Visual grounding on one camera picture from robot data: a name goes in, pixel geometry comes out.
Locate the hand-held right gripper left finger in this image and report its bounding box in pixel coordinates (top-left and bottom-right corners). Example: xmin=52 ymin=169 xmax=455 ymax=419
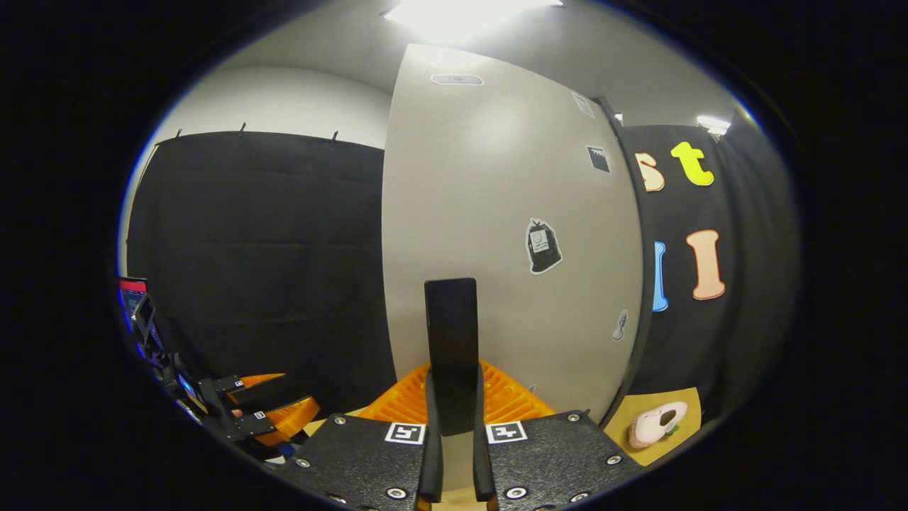
xmin=280 ymin=362 xmax=444 ymax=511

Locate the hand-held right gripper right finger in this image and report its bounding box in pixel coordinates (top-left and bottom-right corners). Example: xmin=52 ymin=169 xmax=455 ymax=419
xmin=472 ymin=361 xmax=646 ymax=511

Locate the black door handle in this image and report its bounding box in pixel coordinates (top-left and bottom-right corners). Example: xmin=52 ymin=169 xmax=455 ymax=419
xmin=424 ymin=278 xmax=480 ymax=436

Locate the grey cabinet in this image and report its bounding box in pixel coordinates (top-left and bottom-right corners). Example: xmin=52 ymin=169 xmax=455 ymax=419
xmin=599 ymin=96 xmax=657 ymax=427

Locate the white cabinet door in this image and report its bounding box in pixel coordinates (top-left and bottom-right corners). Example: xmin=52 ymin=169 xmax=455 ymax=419
xmin=382 ymin=44 xmax=645 ymax=490

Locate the small lit screen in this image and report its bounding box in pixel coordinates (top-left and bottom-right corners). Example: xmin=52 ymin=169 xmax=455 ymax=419
xmin=119 ymin=278 xmax=148 ymax=327

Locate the black backdrop cloth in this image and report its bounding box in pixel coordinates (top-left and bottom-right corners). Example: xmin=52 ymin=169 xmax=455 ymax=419
xmin=124 ymin=121 xmax=799 ymax=427

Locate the pink plush slipper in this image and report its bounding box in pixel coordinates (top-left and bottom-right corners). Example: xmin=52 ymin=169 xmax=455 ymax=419
xmin=628 ymin=402 xmax=689 ymax=449

